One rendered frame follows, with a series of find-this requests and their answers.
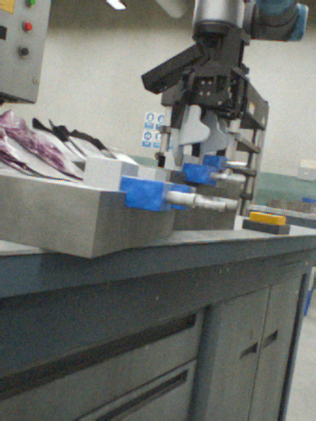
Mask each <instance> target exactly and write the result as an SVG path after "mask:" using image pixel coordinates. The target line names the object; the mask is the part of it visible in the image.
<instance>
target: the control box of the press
mask: <svg viewBox="0 0 316 421"><path fill-rule="evenodd" d="M50 5H51V0H0V107H1V106H2V105H3V104H4V102H6V103H24V104H35V102H37V97H38V92H39V84H40V72H41V65H42V59H43V52H44V44H45V38H46V31H47V24H48V18H49V10H50Z"/></svg>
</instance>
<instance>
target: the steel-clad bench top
mask: <svg viewBox="0 0 316 421"><path fill-rule="evenodd" d="M244 219H249V218H246V217H242V216H235V222H234V228H233V229H227V230H172V235H171V236H168V237H164V238H162V239H158V240H156V241H152V242H146V243H143V244H139V245H137V246H133V247H130V248H134V247H149V246H163V245H178V244H193V243H207V242H235V241H250V240H264V239H279V238H293V237H308V236H316V229H313V228H309V227H302V226H293V225H290V232H289V234H288V235H275V234H270V233H265V232H260V231H256V230H251V229H246V228H242V223H243V220H244ZM47 253H58V252H55V251H50V250H45V249H40V248H37V247H32V246H28V245H23V244H18V243H14V242H6V241H2V240H0V256H3V255H18V254H47Z"/></svg>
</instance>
